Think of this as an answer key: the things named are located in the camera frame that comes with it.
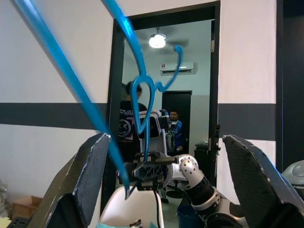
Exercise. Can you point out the person in black T-shirt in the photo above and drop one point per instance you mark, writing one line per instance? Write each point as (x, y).
(126, 123)

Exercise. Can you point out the person in blue shirt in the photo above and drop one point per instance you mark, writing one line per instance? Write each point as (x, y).
(177, 128)

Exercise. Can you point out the white plastic chair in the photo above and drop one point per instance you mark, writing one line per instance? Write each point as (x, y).
(133, 209)

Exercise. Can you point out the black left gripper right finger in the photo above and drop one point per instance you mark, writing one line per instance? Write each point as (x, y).
(261, 190)

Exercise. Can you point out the ceiling fan lamp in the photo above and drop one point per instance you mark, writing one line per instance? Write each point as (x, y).
(156, 41)

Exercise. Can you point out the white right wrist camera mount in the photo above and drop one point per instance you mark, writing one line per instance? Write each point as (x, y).
(158, 133)

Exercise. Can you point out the plain brown cardboard box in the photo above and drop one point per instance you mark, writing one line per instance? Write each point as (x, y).
(23, 206)

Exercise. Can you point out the blue bin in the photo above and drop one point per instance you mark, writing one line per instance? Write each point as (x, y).
(187, 217)

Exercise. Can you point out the black door frame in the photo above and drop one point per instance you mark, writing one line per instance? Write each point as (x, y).
(215, 95)

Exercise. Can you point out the white air conditioner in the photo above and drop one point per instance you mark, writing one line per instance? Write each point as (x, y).
(187, 69)

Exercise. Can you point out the blue plastic hanger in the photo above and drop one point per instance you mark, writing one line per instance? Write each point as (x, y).
(69, 71)

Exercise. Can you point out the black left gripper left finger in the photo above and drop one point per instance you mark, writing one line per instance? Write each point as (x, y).
(71, 190)

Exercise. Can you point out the black silver robot torso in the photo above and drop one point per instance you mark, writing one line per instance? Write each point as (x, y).
(295, 173)

